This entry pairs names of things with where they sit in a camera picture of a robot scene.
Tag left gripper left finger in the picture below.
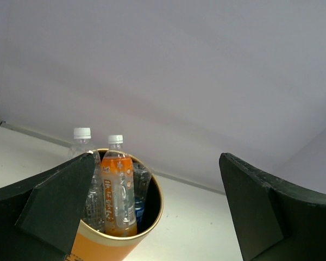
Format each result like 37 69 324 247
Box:
0 152 95 260

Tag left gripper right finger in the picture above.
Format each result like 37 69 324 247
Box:
219 153 326 260

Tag clear unlabelled bottle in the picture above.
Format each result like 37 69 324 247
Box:
67 127 105 232

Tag orange label bottle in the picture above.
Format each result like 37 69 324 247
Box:
101 135 137 237

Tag green yellow label bottle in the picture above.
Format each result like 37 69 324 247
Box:
133 163 152 203

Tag blue label bottle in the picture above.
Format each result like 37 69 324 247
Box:
135 198 145 230

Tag orange cylindrical bin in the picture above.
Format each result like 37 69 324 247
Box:
65 148 164 261

